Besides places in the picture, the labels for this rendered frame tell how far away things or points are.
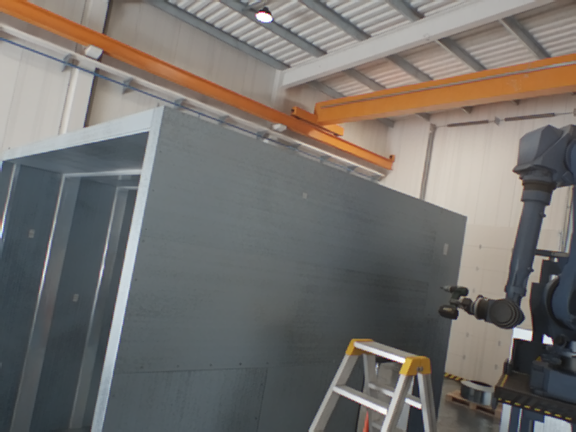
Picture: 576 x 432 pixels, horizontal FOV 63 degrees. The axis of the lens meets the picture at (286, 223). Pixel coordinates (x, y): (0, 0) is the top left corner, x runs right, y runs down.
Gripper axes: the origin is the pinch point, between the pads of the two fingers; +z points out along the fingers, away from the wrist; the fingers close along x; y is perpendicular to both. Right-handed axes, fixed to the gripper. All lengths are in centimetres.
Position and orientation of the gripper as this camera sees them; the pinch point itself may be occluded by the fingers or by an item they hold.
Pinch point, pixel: (453, 303)
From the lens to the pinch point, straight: 330.7
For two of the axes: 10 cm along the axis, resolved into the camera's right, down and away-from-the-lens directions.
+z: -6.5, -0.6, 7.6
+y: -5.3, 7.6, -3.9
